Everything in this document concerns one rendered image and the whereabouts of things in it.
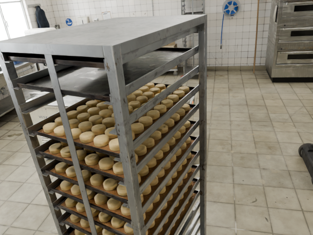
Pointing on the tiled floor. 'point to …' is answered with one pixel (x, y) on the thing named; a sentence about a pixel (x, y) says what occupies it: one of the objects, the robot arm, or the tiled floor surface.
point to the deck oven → (290, 42)
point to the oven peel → (256, 36)
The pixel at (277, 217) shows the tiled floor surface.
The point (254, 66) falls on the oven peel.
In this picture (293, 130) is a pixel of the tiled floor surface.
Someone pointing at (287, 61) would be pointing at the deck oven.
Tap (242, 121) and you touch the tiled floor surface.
